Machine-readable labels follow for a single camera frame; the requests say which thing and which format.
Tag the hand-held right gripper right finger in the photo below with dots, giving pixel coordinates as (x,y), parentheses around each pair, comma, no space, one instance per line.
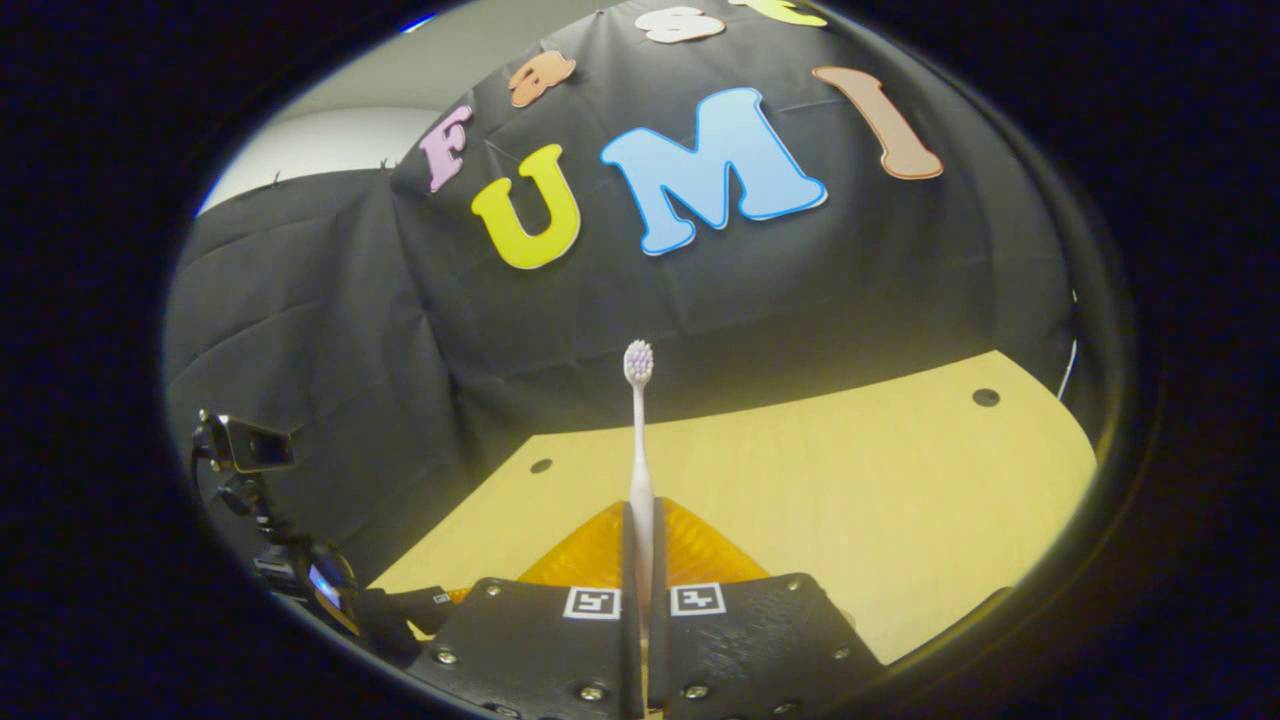
(658,640)

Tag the black backdrop cloth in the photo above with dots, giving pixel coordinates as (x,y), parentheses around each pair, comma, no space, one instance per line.
(400,330)

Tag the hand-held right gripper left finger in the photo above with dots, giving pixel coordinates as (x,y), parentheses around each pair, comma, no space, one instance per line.
(630,640)

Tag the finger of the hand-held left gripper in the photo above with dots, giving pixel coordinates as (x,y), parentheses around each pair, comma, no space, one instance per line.
(415,608)

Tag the pink toothbrush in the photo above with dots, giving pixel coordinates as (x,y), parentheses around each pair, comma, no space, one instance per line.
(640,450)

